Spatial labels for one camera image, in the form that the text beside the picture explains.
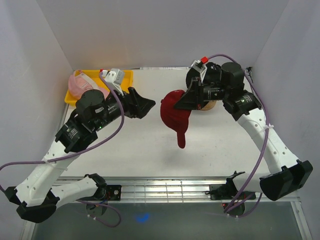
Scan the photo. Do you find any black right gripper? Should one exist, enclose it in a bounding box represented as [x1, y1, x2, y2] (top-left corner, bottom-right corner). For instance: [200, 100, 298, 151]
[173, 77, 229, 110]

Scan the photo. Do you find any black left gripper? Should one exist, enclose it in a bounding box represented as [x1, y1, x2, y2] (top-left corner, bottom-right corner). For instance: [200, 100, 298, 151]
[92, 83, 156, 132]

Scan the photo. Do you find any red cap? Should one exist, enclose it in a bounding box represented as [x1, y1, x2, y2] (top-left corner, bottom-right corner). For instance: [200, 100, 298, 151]
[160, 89, 191, 149]

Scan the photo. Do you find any black NY cap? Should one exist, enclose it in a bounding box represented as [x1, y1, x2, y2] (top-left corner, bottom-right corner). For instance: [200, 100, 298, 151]
[185, 62, 222, 87]

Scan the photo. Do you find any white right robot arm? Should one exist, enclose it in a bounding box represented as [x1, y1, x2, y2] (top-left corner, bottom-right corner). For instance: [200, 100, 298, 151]
[174, 60, 313, 201]

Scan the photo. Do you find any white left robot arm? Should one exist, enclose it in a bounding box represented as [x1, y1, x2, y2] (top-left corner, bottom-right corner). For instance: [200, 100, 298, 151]
[4, 87, 156, 223]

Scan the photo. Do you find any yellow plastic tray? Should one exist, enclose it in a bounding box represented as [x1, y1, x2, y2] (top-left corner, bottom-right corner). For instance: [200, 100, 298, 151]
[64, 69, 134, 108]

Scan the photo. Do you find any pink cap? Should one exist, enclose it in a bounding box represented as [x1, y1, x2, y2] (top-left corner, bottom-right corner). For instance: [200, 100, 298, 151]
[68, 71, 109, 100]

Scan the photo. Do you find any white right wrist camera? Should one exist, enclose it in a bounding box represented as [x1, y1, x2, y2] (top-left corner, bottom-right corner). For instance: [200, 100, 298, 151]
[191, 56, 209, 83]

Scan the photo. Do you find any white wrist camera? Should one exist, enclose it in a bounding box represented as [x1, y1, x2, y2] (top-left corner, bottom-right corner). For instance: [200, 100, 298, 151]
[99, 68, 125, 96]
[191, 56, 209, 83]

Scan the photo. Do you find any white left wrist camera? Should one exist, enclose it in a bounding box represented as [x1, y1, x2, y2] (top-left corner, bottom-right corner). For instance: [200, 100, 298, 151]
[99, 68, 125, 96]

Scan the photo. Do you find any aluminium frame rail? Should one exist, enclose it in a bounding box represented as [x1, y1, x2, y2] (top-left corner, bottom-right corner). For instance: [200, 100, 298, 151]
[21, 177, 312, 240]

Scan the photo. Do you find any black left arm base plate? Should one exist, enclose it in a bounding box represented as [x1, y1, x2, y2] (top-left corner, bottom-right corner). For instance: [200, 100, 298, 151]
[104, 185, 122, 201]

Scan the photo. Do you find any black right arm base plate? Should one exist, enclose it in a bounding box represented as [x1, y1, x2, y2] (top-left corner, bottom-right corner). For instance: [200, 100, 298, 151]
[204, 183, 257, 200]

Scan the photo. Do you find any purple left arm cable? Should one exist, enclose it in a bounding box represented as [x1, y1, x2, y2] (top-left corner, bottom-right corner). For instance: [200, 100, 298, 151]
[0, 71, 126, 228]

